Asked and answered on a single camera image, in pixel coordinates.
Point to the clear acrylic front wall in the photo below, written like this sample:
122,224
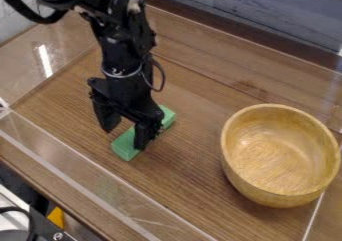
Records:
66,163

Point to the black device with yellow label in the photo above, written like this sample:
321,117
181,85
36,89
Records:
56,225

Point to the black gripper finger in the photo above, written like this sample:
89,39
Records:
148,129
106,113

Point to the brown wooden bowl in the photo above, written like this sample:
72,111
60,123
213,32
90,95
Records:
281,156

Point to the green rectangular block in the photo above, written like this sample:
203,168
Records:
122,145

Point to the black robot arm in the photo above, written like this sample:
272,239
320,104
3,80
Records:
122,31

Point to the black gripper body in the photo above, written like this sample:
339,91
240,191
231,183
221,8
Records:
128,89

